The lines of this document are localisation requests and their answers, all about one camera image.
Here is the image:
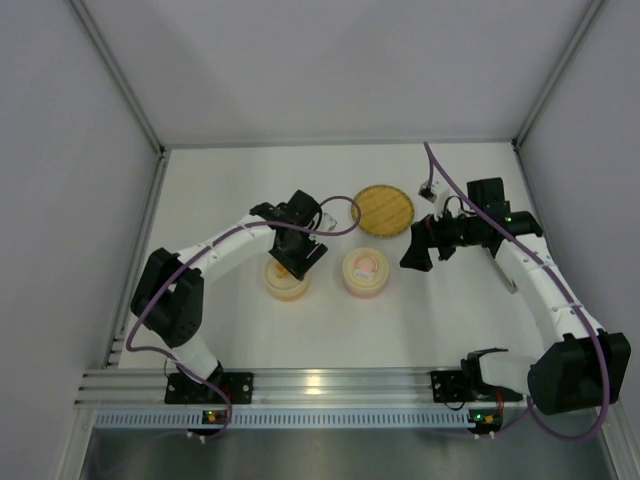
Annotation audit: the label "cream lid orange handle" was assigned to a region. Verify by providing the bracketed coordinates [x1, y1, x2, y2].
[263, 259, 311, 285]

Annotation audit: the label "cream lid pink handle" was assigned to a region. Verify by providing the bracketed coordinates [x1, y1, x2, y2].
[342, 247, 390, 290]

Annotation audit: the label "metal tongs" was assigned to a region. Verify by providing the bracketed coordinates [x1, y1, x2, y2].
[482, 247, 518, 294]

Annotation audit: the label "orange lunch bowl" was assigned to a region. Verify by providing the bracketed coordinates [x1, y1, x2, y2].
[266, 282, 310, 302]

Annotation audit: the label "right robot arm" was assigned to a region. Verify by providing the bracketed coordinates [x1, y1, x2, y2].
[400, 177, 631, 415]

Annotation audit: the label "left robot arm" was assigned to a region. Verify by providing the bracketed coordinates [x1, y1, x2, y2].
[130, 190, 327, 386]

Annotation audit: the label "pink lunch bowl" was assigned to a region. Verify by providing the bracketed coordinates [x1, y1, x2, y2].
[343, 280, 387, 299]

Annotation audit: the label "round bamboo tray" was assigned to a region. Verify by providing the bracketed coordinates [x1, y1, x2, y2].
[351, 184, 415, 238]

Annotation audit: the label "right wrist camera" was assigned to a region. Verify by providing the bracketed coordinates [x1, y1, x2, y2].
[418, 180, 451, 210]

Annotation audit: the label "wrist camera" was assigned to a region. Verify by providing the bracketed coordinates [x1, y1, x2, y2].
[418, 180, 451, 210]
[317, 212, 337, 232]

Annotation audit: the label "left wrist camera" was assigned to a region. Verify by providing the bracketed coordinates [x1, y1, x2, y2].
[317, 212, 337, 232]

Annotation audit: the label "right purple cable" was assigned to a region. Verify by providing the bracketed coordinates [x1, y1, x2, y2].
[423, 141, 614, 444]

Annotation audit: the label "purple cable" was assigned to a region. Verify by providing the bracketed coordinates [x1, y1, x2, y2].
[124, 195, 362, 441]
[423, 141, 614, 444]

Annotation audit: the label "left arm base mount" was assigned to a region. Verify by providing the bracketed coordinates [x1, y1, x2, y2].
[164, 372, 254, 405]

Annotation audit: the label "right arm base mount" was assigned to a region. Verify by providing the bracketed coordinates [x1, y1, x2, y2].
[430, 348, 523, 404]

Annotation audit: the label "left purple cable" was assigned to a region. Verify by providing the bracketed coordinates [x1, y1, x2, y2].
[124, 195, 362, 441]

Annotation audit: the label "slotted cable duct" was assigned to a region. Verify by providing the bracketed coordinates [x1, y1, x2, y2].
[94, 408, 478, 430]

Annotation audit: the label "aluminium front rail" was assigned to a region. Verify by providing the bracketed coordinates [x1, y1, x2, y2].
[74, 365, 619, 407]

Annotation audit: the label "right aluminium frame post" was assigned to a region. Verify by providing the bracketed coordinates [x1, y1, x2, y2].
[511, 0, 608, 154]

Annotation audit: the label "aluminium frame post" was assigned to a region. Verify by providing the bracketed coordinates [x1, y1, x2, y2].
[511, 0, 608, 154]
[66, 0, 166, 157]

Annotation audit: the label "left aluminium frame post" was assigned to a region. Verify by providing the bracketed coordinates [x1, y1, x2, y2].
[66, 0, 166, 157]

